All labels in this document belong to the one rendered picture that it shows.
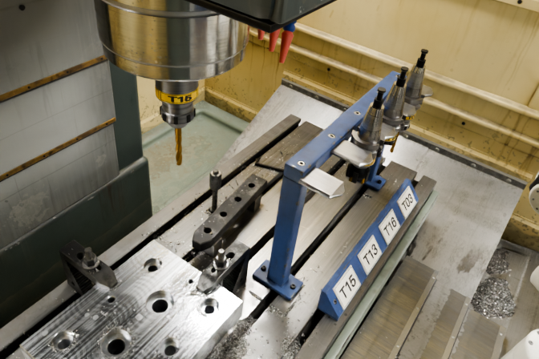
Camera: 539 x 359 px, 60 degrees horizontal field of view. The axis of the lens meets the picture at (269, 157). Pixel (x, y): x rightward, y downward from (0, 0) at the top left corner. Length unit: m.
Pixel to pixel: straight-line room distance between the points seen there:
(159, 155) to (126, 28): 1.39
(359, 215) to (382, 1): 0.66
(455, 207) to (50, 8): 1.19
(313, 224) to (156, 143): 0.91
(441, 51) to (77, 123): 1.01
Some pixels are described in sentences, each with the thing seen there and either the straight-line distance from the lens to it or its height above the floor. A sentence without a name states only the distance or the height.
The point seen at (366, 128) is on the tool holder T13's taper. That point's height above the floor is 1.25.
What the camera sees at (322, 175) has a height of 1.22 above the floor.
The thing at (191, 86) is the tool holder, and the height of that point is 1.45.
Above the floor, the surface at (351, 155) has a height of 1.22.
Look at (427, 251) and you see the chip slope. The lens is 1.46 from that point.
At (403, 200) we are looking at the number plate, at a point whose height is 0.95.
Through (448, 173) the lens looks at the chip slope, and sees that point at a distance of 1.58.
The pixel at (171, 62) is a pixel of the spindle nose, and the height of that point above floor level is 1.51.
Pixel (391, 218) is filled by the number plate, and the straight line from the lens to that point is 1.17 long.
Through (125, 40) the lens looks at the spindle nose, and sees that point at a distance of 0.47.
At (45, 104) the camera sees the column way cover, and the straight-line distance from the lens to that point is 1.03.
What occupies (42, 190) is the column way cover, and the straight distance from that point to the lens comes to 1.14.
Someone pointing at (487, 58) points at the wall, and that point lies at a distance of 1.46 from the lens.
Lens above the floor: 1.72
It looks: 38 degrees down
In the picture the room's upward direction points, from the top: 7 degrees clockwise
